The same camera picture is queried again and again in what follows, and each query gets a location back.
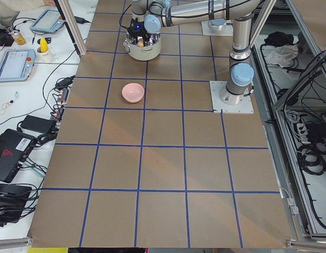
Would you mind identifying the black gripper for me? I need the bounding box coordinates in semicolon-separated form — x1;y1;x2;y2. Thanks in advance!
128;29;149;42

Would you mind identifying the brown egg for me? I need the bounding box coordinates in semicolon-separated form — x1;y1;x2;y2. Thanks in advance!
137;37;145;47

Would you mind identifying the pale green cooking pot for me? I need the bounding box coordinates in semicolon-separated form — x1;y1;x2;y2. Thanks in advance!
123;33;161;61

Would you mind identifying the pink bowl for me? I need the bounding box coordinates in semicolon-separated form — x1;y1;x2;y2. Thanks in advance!
121;83;145;103

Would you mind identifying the upper teach pendant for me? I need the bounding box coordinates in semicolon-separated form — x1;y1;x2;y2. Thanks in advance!
30;9;64;34

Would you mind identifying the teach pendant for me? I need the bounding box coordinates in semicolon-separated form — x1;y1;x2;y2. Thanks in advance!
0;49;36;82
30;9;64;34

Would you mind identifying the white cup with banana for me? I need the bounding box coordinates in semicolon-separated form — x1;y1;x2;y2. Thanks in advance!
37;37;56;63

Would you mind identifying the yellow drink can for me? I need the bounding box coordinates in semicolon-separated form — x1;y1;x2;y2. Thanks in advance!
11;30;26;45

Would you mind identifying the lower teach pendant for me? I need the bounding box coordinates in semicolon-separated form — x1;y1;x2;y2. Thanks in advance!
0;49;36;82

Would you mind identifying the black power adapter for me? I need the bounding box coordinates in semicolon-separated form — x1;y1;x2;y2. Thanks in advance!
20;115;56;134

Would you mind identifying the white crumpled cloth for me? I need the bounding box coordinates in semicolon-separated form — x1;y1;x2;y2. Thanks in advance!
265;45;299;67

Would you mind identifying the black laptop computer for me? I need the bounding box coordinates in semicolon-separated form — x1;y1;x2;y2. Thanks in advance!
0;129;36;183

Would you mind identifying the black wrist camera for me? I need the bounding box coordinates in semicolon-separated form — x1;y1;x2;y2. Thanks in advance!
127;18;145;34

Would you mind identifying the black braided cable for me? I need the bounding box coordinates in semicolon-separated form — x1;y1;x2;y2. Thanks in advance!
119;4;133;30

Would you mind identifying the aluminium frame post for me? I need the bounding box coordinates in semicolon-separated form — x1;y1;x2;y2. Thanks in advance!
54;0;87;57

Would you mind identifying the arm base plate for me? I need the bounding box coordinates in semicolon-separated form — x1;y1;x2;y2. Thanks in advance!
201;19;233;37
209;81;254;114

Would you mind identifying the black coiled cable bundle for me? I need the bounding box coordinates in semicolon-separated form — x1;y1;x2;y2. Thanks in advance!
297;142;326;176

